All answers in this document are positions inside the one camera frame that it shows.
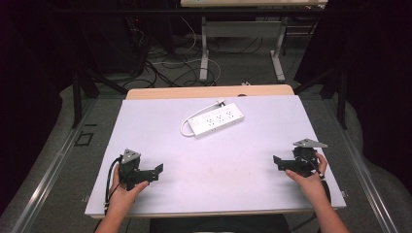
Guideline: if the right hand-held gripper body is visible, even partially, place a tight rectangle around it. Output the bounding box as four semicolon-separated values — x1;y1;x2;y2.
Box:
292;138;328;179

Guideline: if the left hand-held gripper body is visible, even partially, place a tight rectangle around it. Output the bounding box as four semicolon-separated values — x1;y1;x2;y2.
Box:
118;148;144;191

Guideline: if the person's right hand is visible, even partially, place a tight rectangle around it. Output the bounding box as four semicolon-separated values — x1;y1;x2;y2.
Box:
284;152;328;199

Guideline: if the person's left hand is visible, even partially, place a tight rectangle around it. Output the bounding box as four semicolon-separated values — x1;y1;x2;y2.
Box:
108;164;151;212

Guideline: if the white table cover board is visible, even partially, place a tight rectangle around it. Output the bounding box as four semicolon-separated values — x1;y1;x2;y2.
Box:
84;94;347;217

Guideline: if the white power strip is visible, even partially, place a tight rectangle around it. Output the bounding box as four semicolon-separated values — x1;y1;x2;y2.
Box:
187;103;245;139

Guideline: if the black metal stand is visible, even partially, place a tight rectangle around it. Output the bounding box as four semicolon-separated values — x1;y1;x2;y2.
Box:
292;48;349;130
71;18;129;129

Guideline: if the person's dark clothing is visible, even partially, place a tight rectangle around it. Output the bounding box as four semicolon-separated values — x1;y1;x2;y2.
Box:
149;214;292;233

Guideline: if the wooden table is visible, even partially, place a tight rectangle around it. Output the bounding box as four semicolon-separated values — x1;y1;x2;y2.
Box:
125;83;295;101

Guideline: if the white-legged desk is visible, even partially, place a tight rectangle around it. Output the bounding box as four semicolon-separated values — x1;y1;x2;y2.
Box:
180;0;328;83

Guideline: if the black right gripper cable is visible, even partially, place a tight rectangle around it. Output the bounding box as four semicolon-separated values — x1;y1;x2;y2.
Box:
298;154;332;205

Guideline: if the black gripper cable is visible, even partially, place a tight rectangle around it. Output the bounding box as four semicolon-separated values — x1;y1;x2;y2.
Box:
103;156;123;216
298;154;332;205

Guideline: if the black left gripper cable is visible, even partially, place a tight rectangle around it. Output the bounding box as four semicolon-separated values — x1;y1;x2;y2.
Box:
103;156;123;216

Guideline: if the black floor socket frame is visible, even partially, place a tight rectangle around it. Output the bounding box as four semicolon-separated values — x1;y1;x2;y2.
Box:
74;131;95;148

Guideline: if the metal floor rail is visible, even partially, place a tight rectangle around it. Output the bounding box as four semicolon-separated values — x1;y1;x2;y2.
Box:
324;98;401;233
11;98;98;233

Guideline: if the white power strip cord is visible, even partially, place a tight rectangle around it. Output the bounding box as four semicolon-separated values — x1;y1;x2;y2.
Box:
179;101;222;138

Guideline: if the tangle of floor cables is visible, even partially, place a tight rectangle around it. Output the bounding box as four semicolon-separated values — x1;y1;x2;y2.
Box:
124;16;264;89

